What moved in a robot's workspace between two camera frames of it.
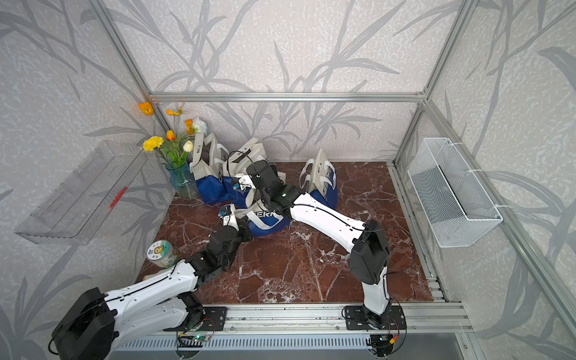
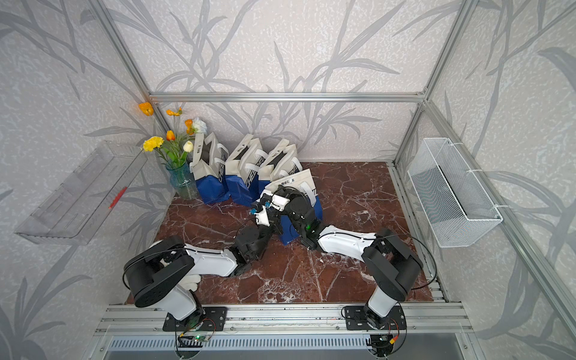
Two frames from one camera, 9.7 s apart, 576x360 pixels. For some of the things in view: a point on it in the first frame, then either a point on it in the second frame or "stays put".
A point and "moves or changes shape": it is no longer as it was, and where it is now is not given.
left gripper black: x=244 y=230 → x=274 y=224
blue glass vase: x=183 y=181 stays put
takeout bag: x=262 y=220 moves or changes shape
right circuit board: x=382 y=343 stays put
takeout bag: x=318 y=177 moves or changes shape
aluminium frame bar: x=280 y=97 stays put
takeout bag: x=209 y=169 stays put
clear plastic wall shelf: x=73 y=214 stays put
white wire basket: x=454 y=205 stays put
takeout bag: x=242 y=162 moves or changes shape
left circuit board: x=196 y=340 stays put
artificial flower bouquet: x=175 y=148 stays put
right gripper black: x=272 y=166 → x=290 y=194
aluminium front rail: x=325 y=319 stays put
